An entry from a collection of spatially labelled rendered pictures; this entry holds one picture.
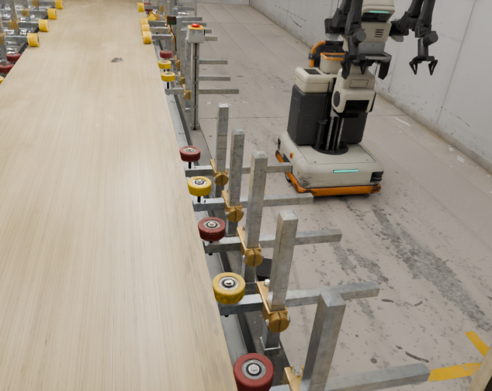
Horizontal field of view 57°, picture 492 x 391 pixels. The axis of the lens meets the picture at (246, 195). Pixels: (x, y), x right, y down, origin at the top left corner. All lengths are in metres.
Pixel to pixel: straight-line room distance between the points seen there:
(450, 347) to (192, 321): 1.66
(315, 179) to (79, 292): 2.26
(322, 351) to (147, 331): 0.37
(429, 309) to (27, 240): 1.99
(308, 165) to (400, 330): 1.27
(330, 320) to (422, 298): 1.88
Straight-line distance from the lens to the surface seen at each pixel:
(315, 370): 0.90
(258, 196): 1.21
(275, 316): 1.12
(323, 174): 3.14
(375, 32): 2.99
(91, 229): 1.32
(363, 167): 3.26
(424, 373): 1.15
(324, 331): 0.83
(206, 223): 1.31
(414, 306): 2.60
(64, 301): 1.11
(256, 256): 1.30
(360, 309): 2.46
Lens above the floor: 1.65
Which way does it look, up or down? 31 degrees down
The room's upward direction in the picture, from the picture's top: 5 degrees clockwise
